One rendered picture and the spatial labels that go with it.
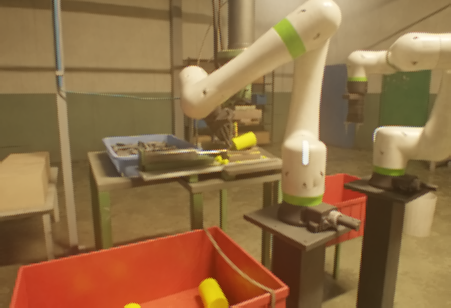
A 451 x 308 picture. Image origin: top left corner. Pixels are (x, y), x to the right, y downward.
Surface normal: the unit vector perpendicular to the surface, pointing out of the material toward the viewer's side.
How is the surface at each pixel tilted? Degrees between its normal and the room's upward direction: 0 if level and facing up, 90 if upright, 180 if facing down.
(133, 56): 90
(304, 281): 90
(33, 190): 90
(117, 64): 90
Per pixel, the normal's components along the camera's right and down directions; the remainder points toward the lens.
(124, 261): 0.47, 0.14
